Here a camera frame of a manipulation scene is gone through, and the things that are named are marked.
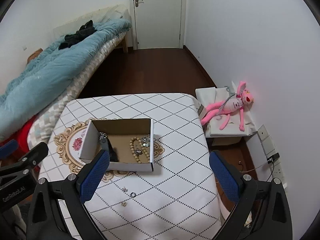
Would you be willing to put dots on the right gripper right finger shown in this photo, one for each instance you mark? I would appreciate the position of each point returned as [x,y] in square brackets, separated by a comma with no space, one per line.
[261,209]

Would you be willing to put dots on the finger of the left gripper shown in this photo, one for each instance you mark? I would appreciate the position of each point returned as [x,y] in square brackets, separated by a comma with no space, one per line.
[8,148]
[31,159]

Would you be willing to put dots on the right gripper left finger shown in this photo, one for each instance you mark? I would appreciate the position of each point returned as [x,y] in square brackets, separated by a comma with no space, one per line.
[45,218]

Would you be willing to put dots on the red cloth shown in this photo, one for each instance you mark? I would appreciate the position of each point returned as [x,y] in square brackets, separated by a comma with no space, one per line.
[21,137]

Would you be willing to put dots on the black charger plug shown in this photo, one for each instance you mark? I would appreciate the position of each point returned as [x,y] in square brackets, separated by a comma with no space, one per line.
[273,158]

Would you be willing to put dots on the teal blue duvet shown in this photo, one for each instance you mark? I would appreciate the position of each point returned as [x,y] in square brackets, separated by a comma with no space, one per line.
[48,75]

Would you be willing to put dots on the white cardboard box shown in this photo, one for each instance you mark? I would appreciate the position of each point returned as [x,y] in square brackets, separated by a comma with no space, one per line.
[120,137]

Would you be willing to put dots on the patterned tablecloth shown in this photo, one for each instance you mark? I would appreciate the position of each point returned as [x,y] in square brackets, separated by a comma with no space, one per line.
[178,200]

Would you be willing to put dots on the brown pillow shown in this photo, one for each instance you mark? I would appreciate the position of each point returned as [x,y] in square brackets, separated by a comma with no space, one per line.
[34,55]

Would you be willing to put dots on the pink panther plush toy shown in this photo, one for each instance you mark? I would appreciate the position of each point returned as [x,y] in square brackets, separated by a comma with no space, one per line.
[234,103]

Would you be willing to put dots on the white cloth covered box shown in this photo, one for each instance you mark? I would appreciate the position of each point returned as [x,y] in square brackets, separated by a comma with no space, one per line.
[206,96]

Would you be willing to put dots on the black clothing on bed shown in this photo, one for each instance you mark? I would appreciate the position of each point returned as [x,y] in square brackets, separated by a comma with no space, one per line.
[72,39]

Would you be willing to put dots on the white door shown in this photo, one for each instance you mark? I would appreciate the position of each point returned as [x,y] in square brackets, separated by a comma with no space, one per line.
[158,23]

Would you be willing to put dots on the white wall power strip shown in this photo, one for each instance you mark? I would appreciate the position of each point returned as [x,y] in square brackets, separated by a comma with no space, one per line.
[269,149]

